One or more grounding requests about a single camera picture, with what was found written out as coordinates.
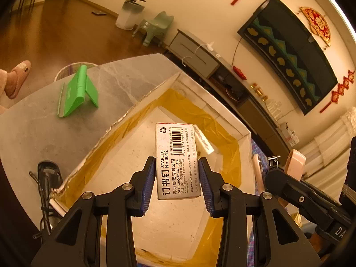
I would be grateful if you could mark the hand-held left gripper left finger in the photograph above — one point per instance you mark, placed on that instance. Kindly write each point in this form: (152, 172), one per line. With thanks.
(148, 183)

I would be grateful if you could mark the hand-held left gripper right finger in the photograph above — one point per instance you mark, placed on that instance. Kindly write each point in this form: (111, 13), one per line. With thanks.
(206, 183)

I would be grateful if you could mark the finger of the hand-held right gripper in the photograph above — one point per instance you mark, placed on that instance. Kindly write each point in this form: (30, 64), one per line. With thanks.
(294, 192)
(325, 191)

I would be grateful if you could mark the pink stapler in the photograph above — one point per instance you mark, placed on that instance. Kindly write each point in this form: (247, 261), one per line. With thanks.
(296, 161)

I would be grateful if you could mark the beige staples box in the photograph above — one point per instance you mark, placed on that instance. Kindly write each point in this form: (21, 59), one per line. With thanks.
(178, 158)

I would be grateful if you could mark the white cardboard box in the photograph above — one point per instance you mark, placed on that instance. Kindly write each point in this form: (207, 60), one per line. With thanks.
(139, 133)

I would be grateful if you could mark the air conditioner with lace cover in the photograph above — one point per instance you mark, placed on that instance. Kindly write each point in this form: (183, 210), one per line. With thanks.
(331, 141)

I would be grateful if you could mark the white tray with small things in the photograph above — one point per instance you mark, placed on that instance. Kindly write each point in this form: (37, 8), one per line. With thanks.
(289, 133)

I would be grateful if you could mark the plaid cloth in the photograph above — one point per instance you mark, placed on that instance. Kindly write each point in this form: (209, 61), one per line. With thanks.
(252, 244)

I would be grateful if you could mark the clear glass cups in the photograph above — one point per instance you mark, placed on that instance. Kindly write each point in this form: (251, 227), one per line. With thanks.
(275, 110)

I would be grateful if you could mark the gold bottles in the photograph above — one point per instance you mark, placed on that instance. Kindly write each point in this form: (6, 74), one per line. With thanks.
(259, 91)

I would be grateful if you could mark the red dish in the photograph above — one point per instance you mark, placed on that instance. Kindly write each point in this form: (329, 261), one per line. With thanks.
(239, 72)

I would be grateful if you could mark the green phone stand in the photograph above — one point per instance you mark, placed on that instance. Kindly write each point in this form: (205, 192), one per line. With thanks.
(79, 89)

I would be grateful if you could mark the grey television cabinet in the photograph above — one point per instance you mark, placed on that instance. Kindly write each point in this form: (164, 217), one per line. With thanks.
(194, 55)

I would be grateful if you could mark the television with patterned cover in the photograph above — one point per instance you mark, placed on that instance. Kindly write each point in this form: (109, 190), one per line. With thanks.
(292, 52)

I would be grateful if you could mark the red gold fan decoration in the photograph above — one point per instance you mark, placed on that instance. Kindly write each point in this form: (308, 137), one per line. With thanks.
(317, 25)

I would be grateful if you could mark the green plastic chair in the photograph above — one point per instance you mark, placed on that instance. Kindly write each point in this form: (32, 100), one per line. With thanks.
(155, 25)

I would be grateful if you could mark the pink slipper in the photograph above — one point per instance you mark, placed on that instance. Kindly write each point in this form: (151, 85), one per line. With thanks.
(18, 78)

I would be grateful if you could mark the white bin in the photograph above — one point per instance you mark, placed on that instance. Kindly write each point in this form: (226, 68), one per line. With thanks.
(128, 16)

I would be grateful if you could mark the person's leg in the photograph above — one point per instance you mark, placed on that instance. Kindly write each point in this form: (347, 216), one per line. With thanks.
(2, 89)

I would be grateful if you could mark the black remote control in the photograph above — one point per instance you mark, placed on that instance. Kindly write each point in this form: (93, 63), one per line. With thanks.
(99, 12)

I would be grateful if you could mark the double red knot wall hanging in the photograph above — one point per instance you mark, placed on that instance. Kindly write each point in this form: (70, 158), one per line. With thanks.
(340, 89)

